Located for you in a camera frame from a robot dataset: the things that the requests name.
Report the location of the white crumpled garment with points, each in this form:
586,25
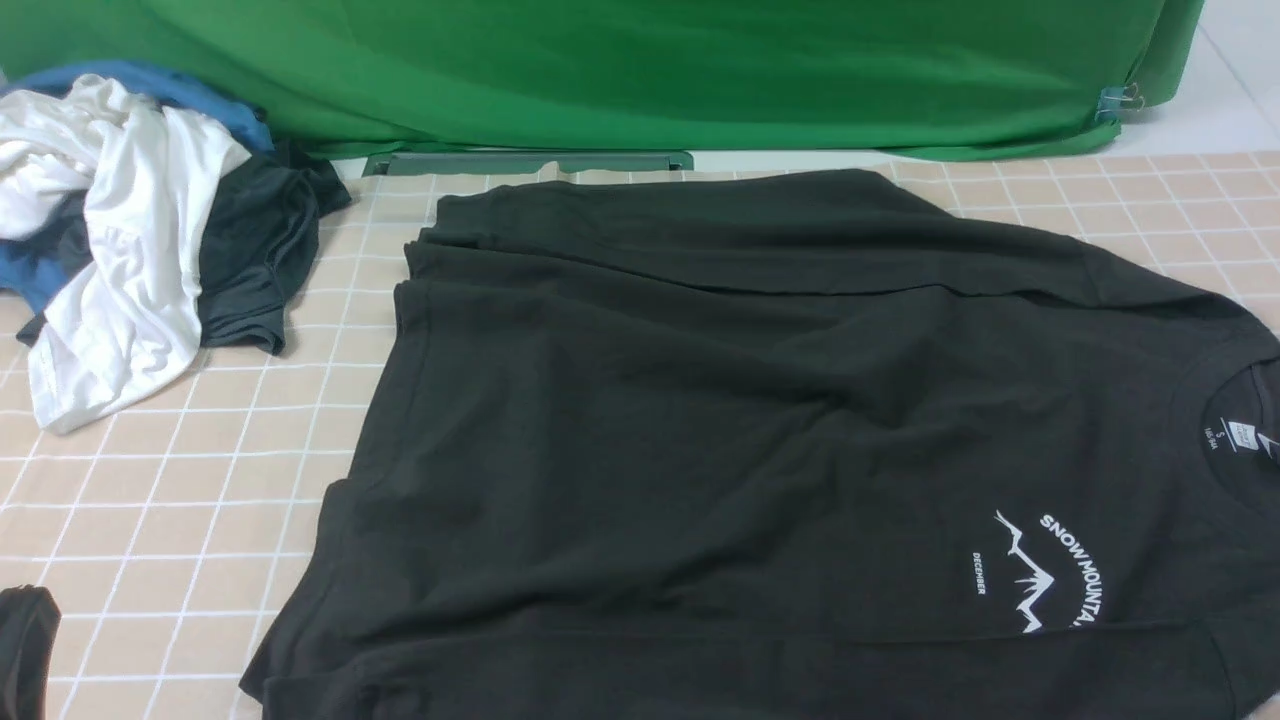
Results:
126,325

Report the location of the dark teal crumpled garment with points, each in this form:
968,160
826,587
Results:
260,244

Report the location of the dark gray long-sleeve top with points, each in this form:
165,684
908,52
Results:
800,447

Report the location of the green backdrop cloth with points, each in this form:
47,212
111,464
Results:
935,80

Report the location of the checkered beige tablecloth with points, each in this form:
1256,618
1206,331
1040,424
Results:
171,533

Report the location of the blue binder clip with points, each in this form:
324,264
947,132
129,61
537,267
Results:
1117,101

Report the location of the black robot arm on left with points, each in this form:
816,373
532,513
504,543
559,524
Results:
30,620

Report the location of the blue crumpled garment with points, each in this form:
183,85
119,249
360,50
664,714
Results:
150,90

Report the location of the green metal base bar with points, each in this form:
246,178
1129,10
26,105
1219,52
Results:
498,162

